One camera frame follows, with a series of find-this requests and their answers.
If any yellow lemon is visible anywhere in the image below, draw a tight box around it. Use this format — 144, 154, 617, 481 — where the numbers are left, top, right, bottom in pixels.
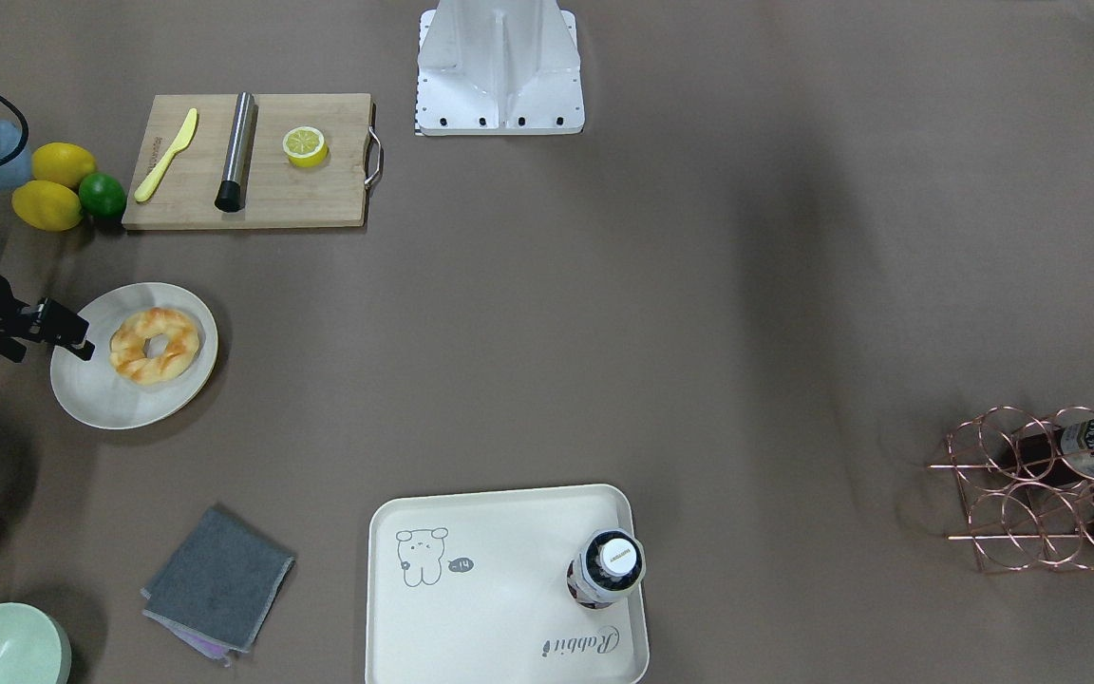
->
31, 142, 97, 192
11, 179, 84, 231

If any yellow plastic knife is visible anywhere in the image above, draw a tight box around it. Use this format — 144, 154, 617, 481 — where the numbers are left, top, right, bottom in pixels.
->
133, 107, 199, 202

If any copper wire bottle rack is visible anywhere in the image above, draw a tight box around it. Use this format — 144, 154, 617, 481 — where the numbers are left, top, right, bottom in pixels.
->
930, 406, 1094, 575

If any half lemon slice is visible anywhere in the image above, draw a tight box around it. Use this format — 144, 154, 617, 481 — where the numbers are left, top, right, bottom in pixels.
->
281, 125, 330, 169

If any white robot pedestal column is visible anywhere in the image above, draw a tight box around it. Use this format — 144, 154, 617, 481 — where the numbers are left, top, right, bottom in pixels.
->
414, 1, 586, 136

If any green lime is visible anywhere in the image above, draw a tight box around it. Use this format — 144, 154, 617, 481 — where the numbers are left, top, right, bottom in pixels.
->
77, 172, 127, 219

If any steel muddler rod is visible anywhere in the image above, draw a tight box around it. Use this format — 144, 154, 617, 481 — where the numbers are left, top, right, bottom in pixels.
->
214, 91, 259, 213

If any cream rabbit tray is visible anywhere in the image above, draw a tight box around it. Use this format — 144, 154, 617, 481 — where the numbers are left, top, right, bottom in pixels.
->
365, 484, 651, 683

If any bamboo cutting board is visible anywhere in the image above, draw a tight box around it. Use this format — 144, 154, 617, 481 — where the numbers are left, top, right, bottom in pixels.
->
123, 92, 382, 231

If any glazed twisted donut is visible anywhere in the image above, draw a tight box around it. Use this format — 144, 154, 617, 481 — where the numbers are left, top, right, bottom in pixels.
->
109, 308, 200, 386

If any grey folded cloth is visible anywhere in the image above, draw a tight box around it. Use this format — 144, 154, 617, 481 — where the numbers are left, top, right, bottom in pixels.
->
141, 505, 296, 666

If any brown drink bottle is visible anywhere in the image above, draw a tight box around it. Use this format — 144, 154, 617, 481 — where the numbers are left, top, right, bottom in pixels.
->
565, 528, 647, 610

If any dark bottle in rack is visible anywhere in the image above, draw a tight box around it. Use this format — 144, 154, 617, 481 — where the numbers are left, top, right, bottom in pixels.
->
1017, 417, 1094, 486

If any mint green bowl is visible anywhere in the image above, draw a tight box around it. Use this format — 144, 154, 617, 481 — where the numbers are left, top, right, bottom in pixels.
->
0, 602, 72, 683

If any cream round plate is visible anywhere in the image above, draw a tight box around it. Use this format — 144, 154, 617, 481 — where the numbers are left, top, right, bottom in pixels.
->
49, 282, 218, 431

